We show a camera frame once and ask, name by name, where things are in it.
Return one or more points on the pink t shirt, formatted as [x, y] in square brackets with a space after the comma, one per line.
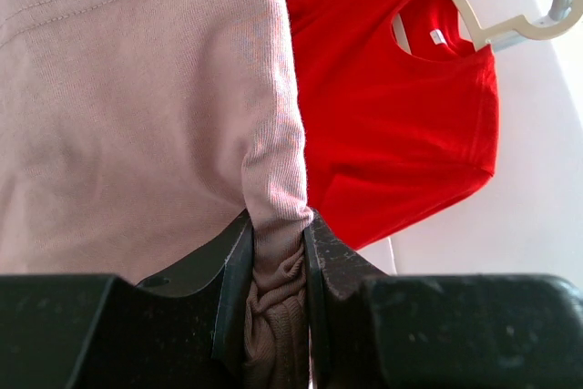
[134, 131]

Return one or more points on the red t shirt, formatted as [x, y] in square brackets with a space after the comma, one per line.
[401, 113]

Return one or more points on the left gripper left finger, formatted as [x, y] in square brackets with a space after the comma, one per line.
[179, 328]

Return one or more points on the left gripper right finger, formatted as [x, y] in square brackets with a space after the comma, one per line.
[374, 330]

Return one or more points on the beige hanger holding red shirt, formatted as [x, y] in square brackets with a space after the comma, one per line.
[443, 19]

